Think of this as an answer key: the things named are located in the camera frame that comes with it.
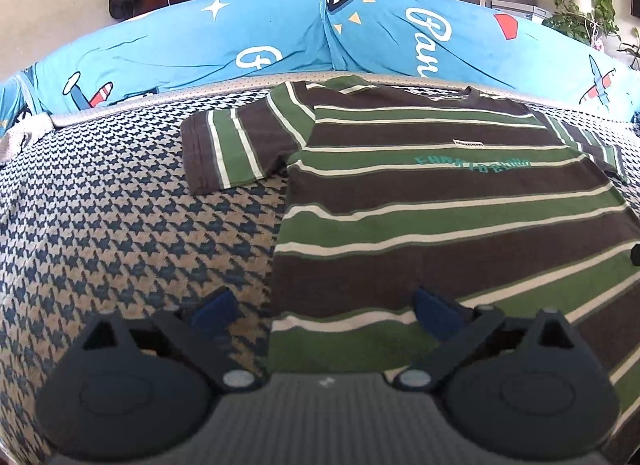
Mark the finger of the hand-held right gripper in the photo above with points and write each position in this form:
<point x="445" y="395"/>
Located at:
<point x="636" y="253"/>

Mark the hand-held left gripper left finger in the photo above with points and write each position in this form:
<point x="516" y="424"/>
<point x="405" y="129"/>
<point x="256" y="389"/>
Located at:
<point x="215" y="312"/>

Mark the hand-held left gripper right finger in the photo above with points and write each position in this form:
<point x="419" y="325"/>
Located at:
<point x="440" y="315"/>

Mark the green brown striped t-shirt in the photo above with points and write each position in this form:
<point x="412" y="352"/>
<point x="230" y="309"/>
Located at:
<point x="425" y="205"/>

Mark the houndstooth seat mat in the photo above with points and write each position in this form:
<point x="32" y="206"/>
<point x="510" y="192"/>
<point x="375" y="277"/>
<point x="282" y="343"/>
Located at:
<point x="125" y="225"/>

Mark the potted green plant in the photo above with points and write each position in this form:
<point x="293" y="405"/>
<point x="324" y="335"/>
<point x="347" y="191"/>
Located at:
<point x="580" y="5"/>

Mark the white cloth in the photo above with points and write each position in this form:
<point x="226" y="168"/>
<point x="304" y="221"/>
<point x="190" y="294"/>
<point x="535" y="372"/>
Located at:
<point x="25" y="135"/>

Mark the white chest freezer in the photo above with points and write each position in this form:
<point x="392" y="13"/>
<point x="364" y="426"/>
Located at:
<point x="520" y="9"/>

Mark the blue printed sofa cover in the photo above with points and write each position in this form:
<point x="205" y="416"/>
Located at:
<point x="280" y="30"/>

